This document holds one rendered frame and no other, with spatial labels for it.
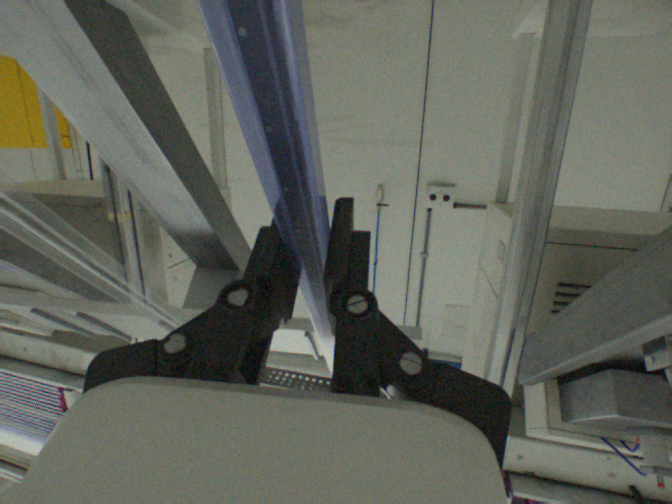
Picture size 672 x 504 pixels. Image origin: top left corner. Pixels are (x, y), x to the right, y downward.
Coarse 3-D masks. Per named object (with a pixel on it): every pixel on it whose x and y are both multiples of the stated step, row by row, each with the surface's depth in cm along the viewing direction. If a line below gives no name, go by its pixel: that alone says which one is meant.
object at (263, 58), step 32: (224, 0) 5; (256, 0) 5; (288, 0) 5; (224, 32) 5; (256, 32) 5; (288, 32) 5; (224, 64) 6; (256, 64) 5; (288, 64) 5; (256, 96) 6; (288, 96) 6; (256, 128) 7; (288, 128) 7; (256, 160) 7; (288, 160) 7; (320, 160) 8; (288, 192) 8; (320, 192) 9; (288, 224) 10; (320, 224) 9; (288, 256) 11; (320, 256) 11; (320, 288) 13; (320, 320) 17
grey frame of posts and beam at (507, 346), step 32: (544, 32) 41; (576, 32) 38; (544, 64) 41; (576, 64) 39; (544, 96) 41; (544, 128) 42; (544, 192) 44; (512, 224) 48; (544, 224) 45; (512, 256) 47; (512, 288) 48; (512, 352) 51; (512, 384) 52; (512, 416) 56; (512, 448) 52; (544, 448) 51; (576, 448) 50; (576, 480) 51; (608, 480) 50; (640, 480) 48
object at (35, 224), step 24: (0, 192) 11; (24, 192) 12; (0, 216) 11; (24, 216) 12; (48, 216) 13; (24, 240) 13; (48, 240) 13; (72, 240) 14; (72, 264) 14; (96, 264) 15; (120, 288) 17; (144, 288) 18; (144, 312) 20; (168, 312) 21
